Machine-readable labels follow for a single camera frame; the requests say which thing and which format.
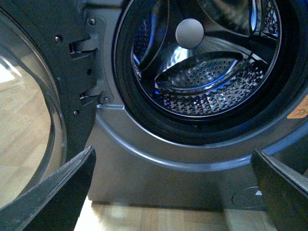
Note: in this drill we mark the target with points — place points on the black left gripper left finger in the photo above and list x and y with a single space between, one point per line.
54 204

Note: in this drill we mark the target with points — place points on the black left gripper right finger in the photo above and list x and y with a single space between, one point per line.
284 191

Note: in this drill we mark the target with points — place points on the washing machine glass door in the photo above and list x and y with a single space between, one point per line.
47 74

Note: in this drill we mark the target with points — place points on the grey front-load washing machine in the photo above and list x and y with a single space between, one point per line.
148 157

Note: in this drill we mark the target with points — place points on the orange warning sticker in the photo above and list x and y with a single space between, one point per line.
301 111

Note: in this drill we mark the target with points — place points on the steel perforated washer drum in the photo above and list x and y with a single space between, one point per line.
202 58

